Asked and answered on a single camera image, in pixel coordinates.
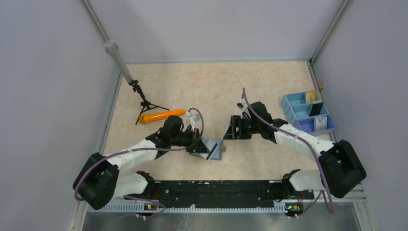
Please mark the white slotted cable duct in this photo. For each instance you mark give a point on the white slotted cable duct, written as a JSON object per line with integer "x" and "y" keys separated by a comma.
{"x": 137, "y": 207}

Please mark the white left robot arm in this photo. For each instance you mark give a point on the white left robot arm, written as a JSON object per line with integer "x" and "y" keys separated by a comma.
{"x": 102, "y": 178}

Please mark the blue compartment organizer box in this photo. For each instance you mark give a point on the blue compartment organizer box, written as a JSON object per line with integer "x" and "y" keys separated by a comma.
{"x": 297, "y": 113}

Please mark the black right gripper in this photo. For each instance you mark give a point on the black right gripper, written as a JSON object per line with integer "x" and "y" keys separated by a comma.
{"x": 232, "y": 133}

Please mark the small orange wall object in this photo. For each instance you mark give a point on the small orange wall object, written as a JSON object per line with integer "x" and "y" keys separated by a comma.
{"x": 320, "y": 85}

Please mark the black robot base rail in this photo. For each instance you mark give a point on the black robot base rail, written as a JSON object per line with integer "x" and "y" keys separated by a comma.
{"x": 236, "y": 194}

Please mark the white patterned card in box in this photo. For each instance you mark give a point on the white patterned card in box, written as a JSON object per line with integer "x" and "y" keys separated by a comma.
{"x": 320, "y": 123}

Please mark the black tripod microphone stand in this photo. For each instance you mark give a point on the black tripod microphone stand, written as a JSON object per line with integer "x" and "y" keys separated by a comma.
{"x": 112, "y": 49}

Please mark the grey leather card holder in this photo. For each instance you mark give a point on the grey leather card holder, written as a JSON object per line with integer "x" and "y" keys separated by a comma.
{"x": 209, "y": 143}

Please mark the gold card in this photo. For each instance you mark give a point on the gold card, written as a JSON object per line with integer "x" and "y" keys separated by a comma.
{"x": 311, "y": 96}

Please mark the black card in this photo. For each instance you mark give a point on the black card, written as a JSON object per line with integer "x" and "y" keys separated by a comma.
{"x": 315, "y": 109}
{"x": 212, "y": 152}

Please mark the orange toy microphone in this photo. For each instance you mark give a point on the orange toy microphone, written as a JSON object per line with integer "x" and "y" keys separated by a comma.
{"x": 149, "y": 118}

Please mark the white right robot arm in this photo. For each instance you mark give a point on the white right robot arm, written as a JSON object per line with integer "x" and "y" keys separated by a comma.
{"x": 339, "y": 168}

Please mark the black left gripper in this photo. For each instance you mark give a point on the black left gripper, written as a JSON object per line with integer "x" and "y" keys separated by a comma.
{"x": 198, "y": 147}

